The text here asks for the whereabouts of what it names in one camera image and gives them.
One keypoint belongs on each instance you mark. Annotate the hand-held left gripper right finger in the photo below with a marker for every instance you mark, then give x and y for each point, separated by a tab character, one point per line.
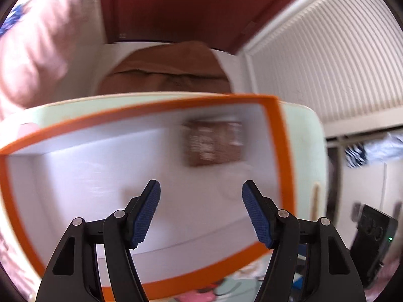
256	217

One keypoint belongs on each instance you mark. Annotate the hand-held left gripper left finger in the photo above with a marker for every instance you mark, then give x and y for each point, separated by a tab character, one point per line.
146	217

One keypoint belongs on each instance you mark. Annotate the orange-rimmed white cardboard box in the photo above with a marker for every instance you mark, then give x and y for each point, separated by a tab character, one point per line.
94	163

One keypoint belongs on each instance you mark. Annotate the brown printed packet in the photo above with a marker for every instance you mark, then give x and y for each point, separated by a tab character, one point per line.
214	141

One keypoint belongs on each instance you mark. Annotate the black and white striped cloth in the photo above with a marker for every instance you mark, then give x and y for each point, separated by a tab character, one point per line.
355	157

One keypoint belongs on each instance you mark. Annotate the pale blue white cloth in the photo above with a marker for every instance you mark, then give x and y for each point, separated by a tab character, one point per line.
384	148

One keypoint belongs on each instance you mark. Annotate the brown cloth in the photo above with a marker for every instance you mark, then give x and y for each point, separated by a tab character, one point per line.
163	66

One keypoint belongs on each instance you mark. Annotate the white louvred closet door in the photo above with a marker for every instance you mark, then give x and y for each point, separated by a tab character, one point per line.
330	53

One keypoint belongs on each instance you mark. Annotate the pink blanket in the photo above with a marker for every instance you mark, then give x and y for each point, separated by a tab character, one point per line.
41	53

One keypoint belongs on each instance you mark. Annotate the dark red door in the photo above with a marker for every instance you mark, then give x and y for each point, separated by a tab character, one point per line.
189	6

